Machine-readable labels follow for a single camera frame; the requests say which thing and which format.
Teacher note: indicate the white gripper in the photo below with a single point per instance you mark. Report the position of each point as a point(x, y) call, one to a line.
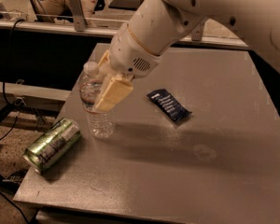
point(130, 55)

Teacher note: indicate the clear plastic water bottle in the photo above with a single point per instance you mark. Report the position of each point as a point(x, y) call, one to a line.
point(89, 85)

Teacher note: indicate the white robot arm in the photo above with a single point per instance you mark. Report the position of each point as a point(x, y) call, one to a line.
point(139, 43)

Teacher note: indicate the green soda can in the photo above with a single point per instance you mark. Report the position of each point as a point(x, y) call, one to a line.
point(47, 149)

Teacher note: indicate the dark blue snack packet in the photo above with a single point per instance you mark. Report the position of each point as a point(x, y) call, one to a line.
point(166, 102)

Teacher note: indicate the seated person in beige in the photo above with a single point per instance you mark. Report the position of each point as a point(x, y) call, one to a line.
point(51, 9)

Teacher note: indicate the left metal rail bracket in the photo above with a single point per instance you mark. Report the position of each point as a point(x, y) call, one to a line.
point(78, 16)

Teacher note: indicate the metal rail bracket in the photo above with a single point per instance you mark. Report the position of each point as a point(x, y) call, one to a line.
point(78, 16)
point(197, 31)

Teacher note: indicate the right metal rail bracket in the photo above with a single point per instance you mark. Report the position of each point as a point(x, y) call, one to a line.
point(197, 31)

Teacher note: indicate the long metal rail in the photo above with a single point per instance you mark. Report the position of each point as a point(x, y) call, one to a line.
point(53, 28)

